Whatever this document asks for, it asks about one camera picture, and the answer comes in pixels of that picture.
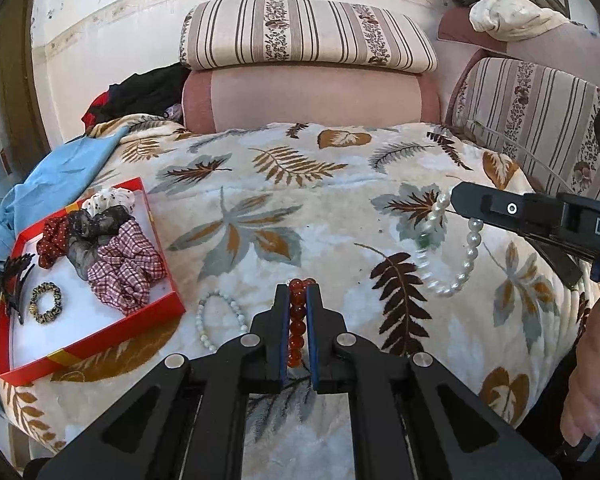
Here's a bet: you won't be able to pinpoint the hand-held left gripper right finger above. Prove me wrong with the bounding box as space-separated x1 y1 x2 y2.
306 284 563 480

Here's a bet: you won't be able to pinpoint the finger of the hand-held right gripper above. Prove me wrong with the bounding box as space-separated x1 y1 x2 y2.
451 181 531 233
529 236 584 291

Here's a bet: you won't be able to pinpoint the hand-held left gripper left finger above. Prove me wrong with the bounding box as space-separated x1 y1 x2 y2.
25 284 293 480

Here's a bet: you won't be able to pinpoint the red bead bracelet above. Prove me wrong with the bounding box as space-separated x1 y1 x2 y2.
287 277 317 368

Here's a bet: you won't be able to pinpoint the white pearl strand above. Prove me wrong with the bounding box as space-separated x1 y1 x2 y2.
414 191 485 297

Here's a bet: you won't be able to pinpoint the red cardboard box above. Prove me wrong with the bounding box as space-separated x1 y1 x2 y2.
0 177 187 386

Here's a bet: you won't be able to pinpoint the white cherry print scrunchie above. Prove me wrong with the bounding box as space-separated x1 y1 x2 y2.
81 186 146 221

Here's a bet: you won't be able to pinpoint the red dotted scrunchie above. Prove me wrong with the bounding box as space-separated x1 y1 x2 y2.
36 218 73 269

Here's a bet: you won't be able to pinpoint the person's right hand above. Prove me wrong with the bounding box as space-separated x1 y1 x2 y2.
560 305 600 448

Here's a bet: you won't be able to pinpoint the striped floral cushion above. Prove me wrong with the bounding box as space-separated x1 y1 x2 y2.
178 0 438 73
452 56 600 206

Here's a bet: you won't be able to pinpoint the leaf print blanket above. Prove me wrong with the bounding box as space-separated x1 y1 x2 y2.
0 112 600 480

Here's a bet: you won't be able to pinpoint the plaid scrunchie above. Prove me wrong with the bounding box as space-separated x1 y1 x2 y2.
87 220 168 308

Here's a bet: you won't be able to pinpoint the pink sofa armrest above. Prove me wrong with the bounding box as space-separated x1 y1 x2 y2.
437 7 600 91

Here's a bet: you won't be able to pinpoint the white cloth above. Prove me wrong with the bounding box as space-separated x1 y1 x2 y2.
469 0 573 43

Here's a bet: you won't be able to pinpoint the black grey scrunchie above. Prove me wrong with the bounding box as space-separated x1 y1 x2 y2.
65 205 136 281

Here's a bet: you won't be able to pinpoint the black hair claw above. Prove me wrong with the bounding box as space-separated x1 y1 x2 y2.
0 252 36 326

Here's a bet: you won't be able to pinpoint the black clothes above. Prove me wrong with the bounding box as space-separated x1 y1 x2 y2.
107 64 191 121

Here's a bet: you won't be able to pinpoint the blue cloth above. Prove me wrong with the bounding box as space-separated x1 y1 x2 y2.
0 135 131 413

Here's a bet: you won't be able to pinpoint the red cloth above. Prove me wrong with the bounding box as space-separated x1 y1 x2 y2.
81 92 113 128

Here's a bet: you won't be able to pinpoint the wooden door with patterned glass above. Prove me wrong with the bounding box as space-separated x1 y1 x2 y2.
0 0 51 183

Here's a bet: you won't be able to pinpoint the thin grey cable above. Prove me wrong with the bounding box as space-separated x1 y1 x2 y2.
472 120 548 193

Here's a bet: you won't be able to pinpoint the white bead bracelet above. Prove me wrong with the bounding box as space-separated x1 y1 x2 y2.
195 290 249 353

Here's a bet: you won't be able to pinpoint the leopard print hair tie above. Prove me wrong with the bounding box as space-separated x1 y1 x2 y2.
28 282 63 325

